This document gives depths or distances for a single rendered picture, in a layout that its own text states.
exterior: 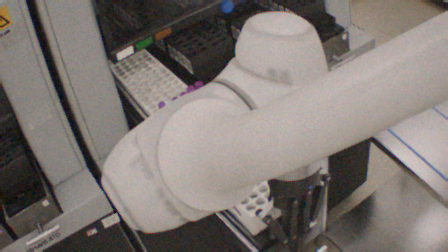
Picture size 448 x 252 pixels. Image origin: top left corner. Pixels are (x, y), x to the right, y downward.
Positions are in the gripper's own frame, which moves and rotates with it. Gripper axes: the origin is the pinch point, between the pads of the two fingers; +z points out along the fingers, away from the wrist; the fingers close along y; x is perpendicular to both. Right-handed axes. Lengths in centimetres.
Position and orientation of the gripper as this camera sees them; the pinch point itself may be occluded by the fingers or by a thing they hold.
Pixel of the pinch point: (296, 241)
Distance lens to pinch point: 81.9
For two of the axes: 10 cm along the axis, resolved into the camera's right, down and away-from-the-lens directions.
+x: 5.5, 4.9, -6.7
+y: -8.2, 4.7, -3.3
